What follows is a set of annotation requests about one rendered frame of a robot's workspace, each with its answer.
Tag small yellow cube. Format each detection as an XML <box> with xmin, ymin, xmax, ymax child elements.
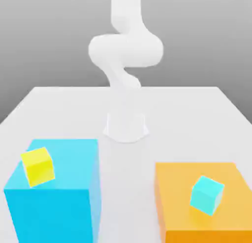
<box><xmin>20</xmin><ymin>147</ymin><xmax>56</xmax><ymax>188</ymax></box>

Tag small cyan cube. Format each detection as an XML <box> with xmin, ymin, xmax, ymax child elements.
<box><xmin>189</xmin><ymin>175</ymin><xmax>225</xmax><ymax>216</ymax></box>

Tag large orange box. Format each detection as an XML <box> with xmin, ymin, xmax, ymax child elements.
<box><xmin>154</xmin><ymin>161</ymin><xmax>252</xmax><ymax>243</ymax></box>

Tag large blue box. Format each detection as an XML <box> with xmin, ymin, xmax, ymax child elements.
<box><xmin>3</xmin><ymin>139</ymin><xmax>102</xmax><ymax>243</ymax></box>

